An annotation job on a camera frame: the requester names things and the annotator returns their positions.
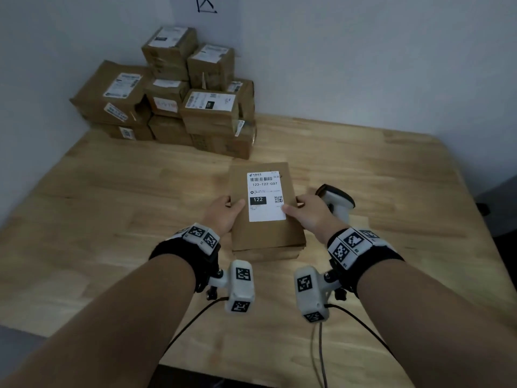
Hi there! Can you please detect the person's left hand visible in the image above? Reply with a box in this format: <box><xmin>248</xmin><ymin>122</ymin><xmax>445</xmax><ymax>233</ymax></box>
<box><xmin>201</xmin><ymin>196</ymin><xmax>246</xmax><ymax>239</ymax></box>

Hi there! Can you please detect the person's right hand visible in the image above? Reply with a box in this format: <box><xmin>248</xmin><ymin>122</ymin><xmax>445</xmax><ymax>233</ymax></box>
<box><xmin>281</xmin><ymin>194</ymin><xmax>349</xmax><ymax>244</ymax></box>

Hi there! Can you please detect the cardboard parcel white label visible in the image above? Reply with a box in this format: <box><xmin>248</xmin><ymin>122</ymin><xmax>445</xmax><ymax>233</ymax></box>
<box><xmin>227</xmin><ymin>161</ymin><xmax>307</xmax><ymax>262</ymax></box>

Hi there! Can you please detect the person's right forearm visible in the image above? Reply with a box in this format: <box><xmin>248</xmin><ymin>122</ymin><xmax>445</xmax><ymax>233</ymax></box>
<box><xmin>355</xmin><ymin>258</ymin><xmax>517</xmax><ymax>388</ymax></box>

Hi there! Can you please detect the person's left forearm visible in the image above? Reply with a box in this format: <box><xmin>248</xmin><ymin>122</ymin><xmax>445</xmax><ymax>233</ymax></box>
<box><xmin>0</xmin><ymin>254</ymin><xmax>197</xmax><ymax>388</ymax></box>

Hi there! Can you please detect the white black barcode scanner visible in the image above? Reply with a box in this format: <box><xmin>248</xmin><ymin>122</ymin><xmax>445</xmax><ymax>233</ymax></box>
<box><xmin>315</xmin><ymin>184</ymin><xmax>356</xmax><ymax>225</ymax></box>

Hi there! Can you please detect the stack of cardboard parcels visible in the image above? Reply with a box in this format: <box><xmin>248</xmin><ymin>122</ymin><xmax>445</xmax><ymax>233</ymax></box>
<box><xmin>69</xmin><ymin>26</ymin><xmax>258</xmax><ymax>161</ymax></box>

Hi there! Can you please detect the black left wrist strap with markers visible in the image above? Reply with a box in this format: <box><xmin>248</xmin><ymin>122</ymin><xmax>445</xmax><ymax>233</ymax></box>
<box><xmin>149</xmin><ymin>223</ymin><xmax>222</xmax><ymax>294</ymax></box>

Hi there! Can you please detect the black wrist strap with markers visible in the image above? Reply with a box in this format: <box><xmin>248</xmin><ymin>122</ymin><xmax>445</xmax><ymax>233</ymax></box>
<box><xmin>326</xmin><ymin>227</ymin><xmax>405</xmax><ymax>299</ymax></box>
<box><xmin>149</xmin><ymin>223</ymin><xmax>222</xmax><ymax>294</ymax></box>

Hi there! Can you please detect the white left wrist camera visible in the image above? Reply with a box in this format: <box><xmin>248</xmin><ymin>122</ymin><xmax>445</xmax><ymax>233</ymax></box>
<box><xmin>209</xmin><ymin>259</ymin><xmax>256</xmax><ymax>316</ymax></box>

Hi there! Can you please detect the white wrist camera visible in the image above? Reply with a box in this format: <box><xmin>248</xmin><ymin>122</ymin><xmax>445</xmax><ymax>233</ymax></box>
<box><xmin>209</xmin><ymin>259</ymin><xmax>256</xmax><ymax>316</ymax></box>
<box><xmin>293</xmin><ymin>266</ymin><xmax>337</xmax><ymax>324</ymax></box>

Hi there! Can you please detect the black right wrist strap with markers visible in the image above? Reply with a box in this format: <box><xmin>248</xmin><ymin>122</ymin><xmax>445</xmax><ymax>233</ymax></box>
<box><xmin>326</xmin><ymin>227</ymin><xmax>405</xmax><ymax>299</ymax></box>

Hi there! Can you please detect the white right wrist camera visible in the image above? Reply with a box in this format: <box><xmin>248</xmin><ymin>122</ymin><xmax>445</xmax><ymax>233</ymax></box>
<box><xmin>293</xmin><ymin>266</ymin><xmax>337</xmax><ymax>324</ymax></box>

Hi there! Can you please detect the black left camera cable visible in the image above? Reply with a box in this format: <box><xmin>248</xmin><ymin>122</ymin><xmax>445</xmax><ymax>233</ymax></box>
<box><xmin>161</xmin><ymin>297</ymin><xmax>230</xmax><ymax>357</ymax></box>

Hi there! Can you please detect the black camera cable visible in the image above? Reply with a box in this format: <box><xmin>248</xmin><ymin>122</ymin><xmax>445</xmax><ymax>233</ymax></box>
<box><xmin>161</xmin><ymin>297</ymin><xmax>230</xmax><ymax>357</ymax></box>
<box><xmin>324</xmin><ymin>304</ymin><xmax>394</xmax><ymax>357</ymax></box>

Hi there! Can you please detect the black right camera cable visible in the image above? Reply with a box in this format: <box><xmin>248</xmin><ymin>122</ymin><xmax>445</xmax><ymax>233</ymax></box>
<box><xmin>324</xmin><ymin>304</ymin><xmax>394</xmax><ymax>357</ymax></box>

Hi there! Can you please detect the grey right camera cable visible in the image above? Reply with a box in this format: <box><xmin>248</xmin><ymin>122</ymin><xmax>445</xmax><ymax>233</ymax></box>
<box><xmin>318</xmin><ymin>321</ymin><xmax>329</xmax><ymax>388</ymax></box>

